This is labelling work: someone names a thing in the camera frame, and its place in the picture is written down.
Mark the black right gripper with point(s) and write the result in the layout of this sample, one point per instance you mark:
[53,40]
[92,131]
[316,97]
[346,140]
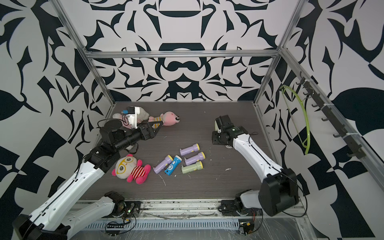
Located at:
[214,139]

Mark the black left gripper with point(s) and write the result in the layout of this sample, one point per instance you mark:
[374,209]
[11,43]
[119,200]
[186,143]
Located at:
[148,130]

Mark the purple flashlight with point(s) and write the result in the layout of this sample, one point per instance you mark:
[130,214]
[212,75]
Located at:
[192,160]
[189,150]
[163,164]

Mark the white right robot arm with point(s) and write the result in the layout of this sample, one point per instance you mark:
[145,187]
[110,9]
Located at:
[279,190]

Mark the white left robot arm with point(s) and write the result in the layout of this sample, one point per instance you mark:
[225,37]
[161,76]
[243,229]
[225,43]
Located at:
[52,220]

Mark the green flashlight lower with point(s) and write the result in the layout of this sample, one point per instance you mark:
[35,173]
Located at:
[193,167]

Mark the blue flashlight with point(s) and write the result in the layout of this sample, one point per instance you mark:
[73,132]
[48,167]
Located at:
[173,165]

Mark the white teddy pink shirt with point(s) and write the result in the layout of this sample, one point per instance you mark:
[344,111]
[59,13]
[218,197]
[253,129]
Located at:
[143,116]

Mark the pink striped plush toy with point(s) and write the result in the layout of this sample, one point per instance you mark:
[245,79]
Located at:
[169,119]

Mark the glasses doll plush toy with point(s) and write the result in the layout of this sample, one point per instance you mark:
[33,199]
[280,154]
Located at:
[131,169]

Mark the green curved tube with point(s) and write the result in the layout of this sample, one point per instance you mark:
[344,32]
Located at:
[306,143]

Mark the black hook rack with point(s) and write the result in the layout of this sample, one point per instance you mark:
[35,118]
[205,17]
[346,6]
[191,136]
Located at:
[333,115]

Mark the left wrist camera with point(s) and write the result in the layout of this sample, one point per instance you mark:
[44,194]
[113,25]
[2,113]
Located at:
[130,117]

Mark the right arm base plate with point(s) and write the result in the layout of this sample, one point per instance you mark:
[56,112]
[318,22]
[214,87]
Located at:
[233,208]

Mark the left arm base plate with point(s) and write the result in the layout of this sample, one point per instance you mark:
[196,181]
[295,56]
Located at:
[125,210]

